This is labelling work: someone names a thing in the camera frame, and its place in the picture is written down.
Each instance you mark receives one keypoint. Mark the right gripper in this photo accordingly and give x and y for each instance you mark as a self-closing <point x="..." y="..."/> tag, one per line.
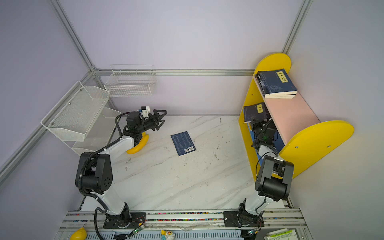
<point x="255" y="124"/>

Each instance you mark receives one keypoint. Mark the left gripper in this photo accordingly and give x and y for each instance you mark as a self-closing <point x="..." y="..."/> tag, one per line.
<point x="155" y="111"/>

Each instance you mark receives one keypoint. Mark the black book with barcode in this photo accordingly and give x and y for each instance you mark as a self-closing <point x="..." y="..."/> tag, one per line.
<point x="264" y="87"/>

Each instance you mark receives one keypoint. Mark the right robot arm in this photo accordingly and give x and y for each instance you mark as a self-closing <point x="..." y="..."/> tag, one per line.
<point x="273" y="179"/>

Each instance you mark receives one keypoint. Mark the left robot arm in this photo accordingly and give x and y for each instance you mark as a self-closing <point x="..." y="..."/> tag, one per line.
<point x="94" y="176"/>

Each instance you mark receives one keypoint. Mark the yellow banana bunch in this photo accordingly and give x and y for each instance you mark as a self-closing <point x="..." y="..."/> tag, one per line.
<point x="140" y="145"/>

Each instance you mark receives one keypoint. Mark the yellow pink blue bookshelf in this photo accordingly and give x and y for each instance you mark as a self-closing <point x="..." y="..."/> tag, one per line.
<point x="306" y="139"/>

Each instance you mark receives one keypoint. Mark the white mesh two-tier shelf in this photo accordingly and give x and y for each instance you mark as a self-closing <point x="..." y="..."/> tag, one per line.
<point x="82" y="120"/>

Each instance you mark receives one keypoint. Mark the green white box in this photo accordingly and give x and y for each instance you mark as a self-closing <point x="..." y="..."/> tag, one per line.
<point x="283" y="234"/>

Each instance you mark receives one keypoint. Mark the yellow lemon toy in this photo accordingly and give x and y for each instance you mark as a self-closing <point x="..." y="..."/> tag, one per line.
<point x="80" y="234"/>

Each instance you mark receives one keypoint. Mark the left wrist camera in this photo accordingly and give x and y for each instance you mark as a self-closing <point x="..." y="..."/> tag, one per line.
<point x="145" y="111"/>

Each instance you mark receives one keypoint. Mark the white wire basket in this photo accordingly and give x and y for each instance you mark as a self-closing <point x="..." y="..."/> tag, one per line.
<point x="131" y="81"/>

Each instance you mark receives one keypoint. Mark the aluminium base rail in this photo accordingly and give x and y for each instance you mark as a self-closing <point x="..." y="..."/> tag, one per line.
<point x="186" y="225"/>

